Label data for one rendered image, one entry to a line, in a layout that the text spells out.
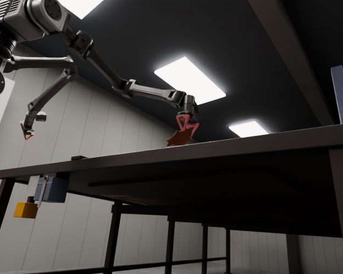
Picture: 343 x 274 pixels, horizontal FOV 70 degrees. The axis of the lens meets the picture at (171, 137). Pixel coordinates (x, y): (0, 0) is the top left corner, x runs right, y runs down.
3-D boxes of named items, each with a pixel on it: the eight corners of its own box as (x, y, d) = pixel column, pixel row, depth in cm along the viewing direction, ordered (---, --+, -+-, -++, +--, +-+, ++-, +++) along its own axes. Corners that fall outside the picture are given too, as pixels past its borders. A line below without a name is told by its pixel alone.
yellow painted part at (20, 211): (20, 217, 129) (34, 173, 137) (12, 216, 133) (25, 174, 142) (35, 218, 135) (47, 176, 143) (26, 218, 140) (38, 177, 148)
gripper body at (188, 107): (198, 122, 123) (198, 109, 125) (188, 113, 115) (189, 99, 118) (187, 124, 126) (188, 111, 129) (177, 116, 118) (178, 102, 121)
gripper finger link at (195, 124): (198, 137, 120) (199, 120, 124) (191, 132, 115) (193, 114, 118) (186, 139, 124) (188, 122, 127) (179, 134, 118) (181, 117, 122)
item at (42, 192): (43, 207, 119) (52, 170, 125) (28, 206, 126) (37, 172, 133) (63, 210, 127) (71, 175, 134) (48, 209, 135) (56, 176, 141)
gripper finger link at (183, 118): (194, 134, 117) (195, 116, 120) (187, 128, 111) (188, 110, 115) (182, 136, 120) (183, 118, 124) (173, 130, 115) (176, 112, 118)
